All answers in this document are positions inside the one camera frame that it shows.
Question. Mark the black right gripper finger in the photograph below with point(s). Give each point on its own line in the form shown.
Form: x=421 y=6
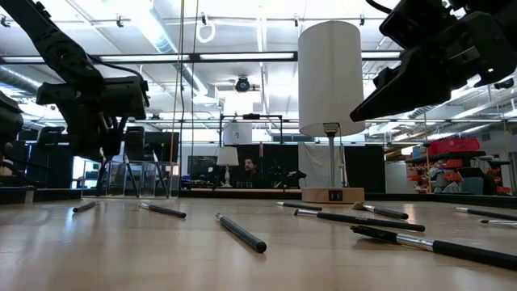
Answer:
x=412 y=89

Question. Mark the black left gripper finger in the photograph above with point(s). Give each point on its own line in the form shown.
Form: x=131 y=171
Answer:
x=82 y=137
x=112 y=139

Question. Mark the black fan-head makeup brush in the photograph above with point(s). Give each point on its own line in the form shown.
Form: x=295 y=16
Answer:
x=383 y=211

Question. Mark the black-bristle makeup brush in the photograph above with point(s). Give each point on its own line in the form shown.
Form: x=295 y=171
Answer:
x=444 y=246

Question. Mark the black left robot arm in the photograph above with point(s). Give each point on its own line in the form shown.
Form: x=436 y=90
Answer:
x=52 y=44

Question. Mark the black ceiling device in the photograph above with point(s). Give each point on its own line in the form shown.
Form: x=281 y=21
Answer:
x=505 y=83

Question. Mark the black screen panel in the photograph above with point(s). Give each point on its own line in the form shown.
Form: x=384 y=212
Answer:
x=165 y=145

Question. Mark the red storage bins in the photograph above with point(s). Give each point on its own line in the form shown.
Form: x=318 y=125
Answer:
x=452 y=146

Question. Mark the thin hanging pole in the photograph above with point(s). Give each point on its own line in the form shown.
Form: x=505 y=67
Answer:
x=427 y=161

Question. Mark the black shelf rack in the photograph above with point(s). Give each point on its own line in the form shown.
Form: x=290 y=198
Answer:
x=444 y=157

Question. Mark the white shade wooden base lamp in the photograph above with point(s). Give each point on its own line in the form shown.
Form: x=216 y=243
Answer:
x=331 y=81

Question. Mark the small white table lamp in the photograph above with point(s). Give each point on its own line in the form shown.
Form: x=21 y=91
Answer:
x=228 y=157

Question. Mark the white cloth cover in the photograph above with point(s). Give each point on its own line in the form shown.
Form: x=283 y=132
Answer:
x=313 y=165

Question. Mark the person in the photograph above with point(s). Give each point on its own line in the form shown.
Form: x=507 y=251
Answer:
x=251 y=167

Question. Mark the black ceiling camera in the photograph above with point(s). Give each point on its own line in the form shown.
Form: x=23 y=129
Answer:
x=242 y=85

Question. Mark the black metal stand frame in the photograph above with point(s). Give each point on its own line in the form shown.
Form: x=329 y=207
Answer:
x=250 y=116

